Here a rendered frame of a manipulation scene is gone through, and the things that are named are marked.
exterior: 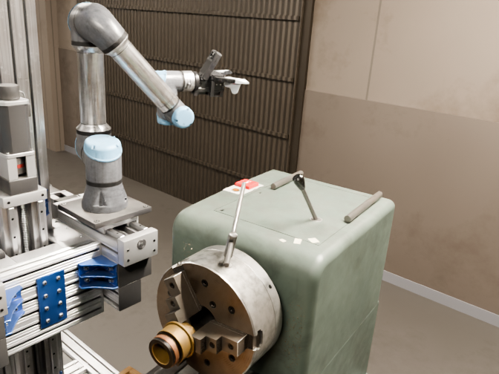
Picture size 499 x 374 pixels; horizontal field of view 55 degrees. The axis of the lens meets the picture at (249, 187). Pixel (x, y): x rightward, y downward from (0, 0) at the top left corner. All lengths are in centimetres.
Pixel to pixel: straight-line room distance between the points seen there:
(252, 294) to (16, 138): 83
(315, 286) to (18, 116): 96
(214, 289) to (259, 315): 12
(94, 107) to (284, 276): 88
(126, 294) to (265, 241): 61
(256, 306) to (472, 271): 253
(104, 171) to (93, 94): 27
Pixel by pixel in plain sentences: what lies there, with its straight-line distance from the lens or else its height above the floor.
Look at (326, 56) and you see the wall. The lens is 371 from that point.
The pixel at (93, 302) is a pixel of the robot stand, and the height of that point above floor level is 86.
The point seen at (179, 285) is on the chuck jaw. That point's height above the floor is 118.
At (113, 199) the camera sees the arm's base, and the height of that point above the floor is 121.
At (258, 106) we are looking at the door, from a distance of 405.
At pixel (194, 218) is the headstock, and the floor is 125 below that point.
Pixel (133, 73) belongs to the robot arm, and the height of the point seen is 161.
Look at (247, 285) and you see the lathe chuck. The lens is 115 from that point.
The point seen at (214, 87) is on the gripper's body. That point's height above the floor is 154.
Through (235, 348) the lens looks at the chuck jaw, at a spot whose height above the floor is 109.
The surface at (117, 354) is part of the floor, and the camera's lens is 290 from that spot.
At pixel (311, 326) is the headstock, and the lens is 127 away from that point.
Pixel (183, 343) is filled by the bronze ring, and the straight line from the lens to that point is 114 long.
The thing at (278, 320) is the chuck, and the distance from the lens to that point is 123.
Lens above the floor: 180
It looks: 19 degrees down
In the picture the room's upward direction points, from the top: 4 degrees clockwise
